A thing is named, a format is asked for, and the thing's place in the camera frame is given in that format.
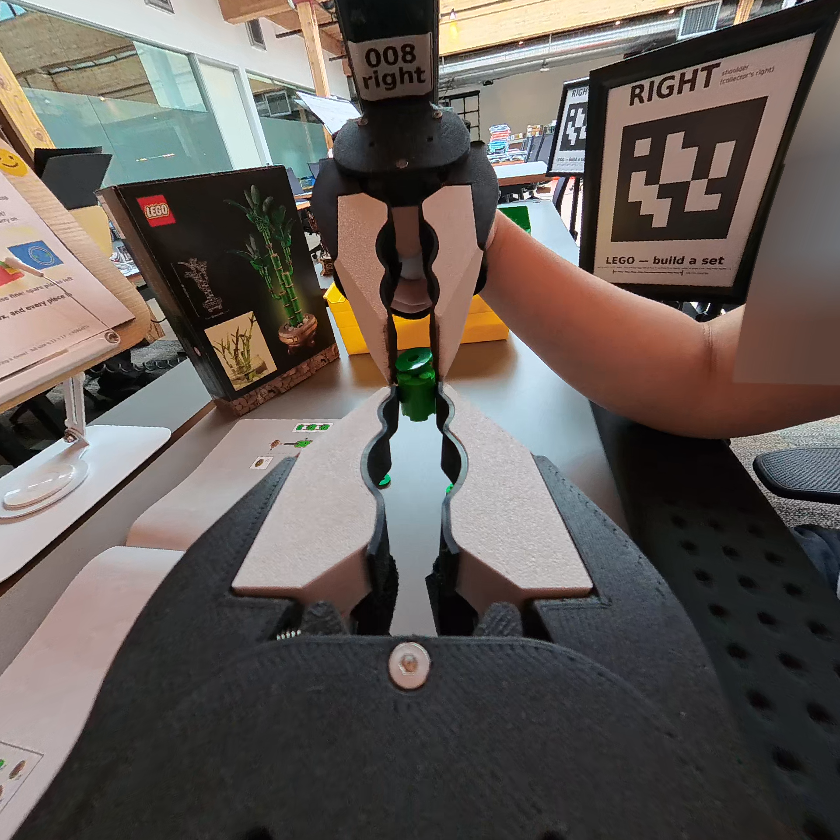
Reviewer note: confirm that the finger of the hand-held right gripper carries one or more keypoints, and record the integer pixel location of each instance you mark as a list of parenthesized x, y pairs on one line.
[(456, 249), (361, 249)]

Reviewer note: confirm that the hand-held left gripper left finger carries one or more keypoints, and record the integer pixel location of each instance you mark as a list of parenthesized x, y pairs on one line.
[(315, 512)]

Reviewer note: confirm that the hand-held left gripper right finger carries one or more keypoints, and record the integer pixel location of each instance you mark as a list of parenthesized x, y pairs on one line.
[(518, 512)]

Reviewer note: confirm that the person's right forearm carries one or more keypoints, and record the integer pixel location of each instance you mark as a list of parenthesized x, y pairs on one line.
[(590, 328)]

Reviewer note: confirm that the person's right hand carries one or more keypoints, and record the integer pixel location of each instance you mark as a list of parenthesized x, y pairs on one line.
[(413, 293)]

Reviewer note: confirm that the green plastic bin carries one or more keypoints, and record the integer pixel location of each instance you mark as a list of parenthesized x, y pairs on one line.
[(518, 216)]

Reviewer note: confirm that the yellow plastic bin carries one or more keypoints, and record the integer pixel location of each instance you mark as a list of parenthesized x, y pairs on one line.
[(348, 328)]

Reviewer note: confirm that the instruction poster board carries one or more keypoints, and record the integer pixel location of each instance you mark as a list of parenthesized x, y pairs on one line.
[(39, 275), (321, 108)]

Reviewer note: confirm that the pale grey table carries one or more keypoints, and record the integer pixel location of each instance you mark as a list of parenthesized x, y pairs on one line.
[(554, 229)]

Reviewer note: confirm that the open instruction booklet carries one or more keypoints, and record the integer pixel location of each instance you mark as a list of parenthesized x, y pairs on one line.
[(216, 472)]

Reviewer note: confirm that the black building set box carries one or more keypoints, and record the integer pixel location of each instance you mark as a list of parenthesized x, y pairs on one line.
[(197, 275)]

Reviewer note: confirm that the small framed marker sign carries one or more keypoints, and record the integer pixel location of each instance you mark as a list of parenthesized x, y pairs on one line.
[(577, 128)]

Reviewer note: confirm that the white lamp base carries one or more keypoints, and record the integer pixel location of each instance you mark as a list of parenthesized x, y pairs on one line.
[(118, 459)]

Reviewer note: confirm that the black perforated panel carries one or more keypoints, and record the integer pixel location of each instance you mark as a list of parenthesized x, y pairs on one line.
[(722, 590)]

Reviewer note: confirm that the large framed marker sign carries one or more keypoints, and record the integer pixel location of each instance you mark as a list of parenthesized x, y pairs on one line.
[(689, 177)]

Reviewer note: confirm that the black chair armrest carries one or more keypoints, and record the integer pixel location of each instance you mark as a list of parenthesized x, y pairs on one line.
[(800, 472)]

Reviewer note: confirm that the black board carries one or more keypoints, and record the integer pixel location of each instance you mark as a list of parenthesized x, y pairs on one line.
[(72, 177)]

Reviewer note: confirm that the person's leg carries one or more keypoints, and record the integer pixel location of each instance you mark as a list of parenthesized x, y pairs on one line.
[(820, 558)]

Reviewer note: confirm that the silver ventilation duct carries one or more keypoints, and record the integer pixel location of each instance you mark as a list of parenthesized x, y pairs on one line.
[(558, 56)]

